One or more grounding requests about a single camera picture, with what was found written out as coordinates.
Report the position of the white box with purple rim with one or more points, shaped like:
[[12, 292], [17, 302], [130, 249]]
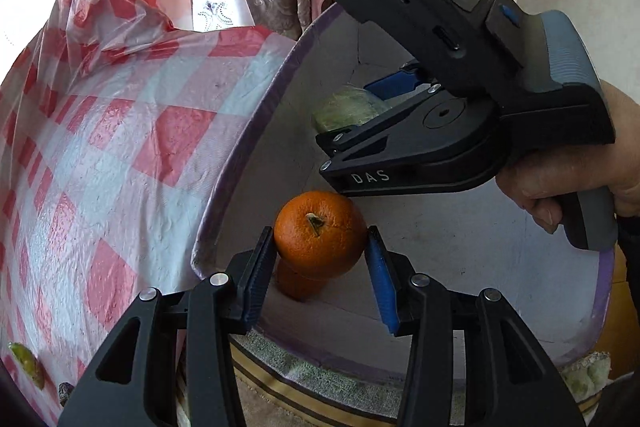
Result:
[[450, 237]]

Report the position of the green cabbage half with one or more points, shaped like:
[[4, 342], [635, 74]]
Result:
[[345, 109]]

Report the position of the striped fringed towel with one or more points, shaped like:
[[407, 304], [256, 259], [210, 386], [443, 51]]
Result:
[[310, 387]]

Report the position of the person's right hand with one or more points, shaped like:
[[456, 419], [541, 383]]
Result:
[[530, 192]]

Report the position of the red checkered plastic tablecloth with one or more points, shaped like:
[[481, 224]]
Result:
[[125, 132]]

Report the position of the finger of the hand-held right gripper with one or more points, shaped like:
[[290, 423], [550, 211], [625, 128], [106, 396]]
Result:
[[395, 84], [360, 134]]

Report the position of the orange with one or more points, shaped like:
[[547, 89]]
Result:
[[320, 232], [300, 289]]

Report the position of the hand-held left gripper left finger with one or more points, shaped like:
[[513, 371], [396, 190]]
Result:
[[257, 287]]

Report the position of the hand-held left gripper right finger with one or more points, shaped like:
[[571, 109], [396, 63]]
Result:
[[382, 287]]

